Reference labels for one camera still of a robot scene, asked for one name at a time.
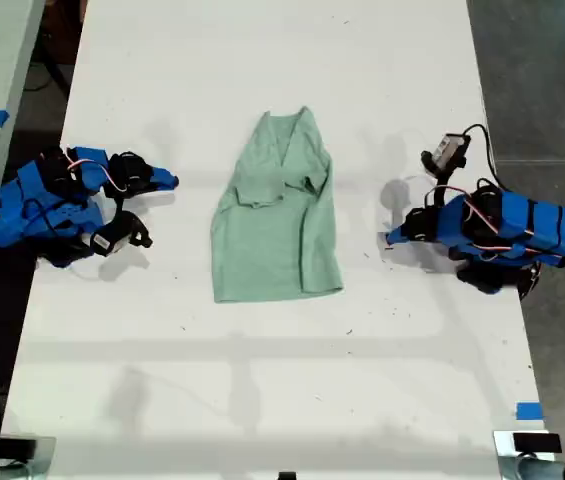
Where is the short blue tape piece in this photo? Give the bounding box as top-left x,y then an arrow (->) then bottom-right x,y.
515,400 -> 545,422

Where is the black floor cable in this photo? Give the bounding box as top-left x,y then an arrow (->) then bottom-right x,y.
30,45 -> 76,99

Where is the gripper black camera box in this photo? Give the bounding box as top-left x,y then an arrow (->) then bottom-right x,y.
420,131 -> 472,177
90,212 -> 154,259

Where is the pale green T-shirt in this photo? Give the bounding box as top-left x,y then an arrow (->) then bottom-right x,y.
210,105 -> 345,304

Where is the small black box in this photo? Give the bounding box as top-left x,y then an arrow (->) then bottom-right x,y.
512,432 -> 563,454
0,436 -> 39,459

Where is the brown wooden board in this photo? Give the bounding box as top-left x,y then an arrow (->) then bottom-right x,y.
43,0 -> 89,66

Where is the metal table bracket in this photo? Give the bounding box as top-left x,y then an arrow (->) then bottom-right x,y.
0,435 -> 58,479
492,429 -> 565,480

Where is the gripper black camera cable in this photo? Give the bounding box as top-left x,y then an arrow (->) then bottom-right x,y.
460,123 -> 508,193

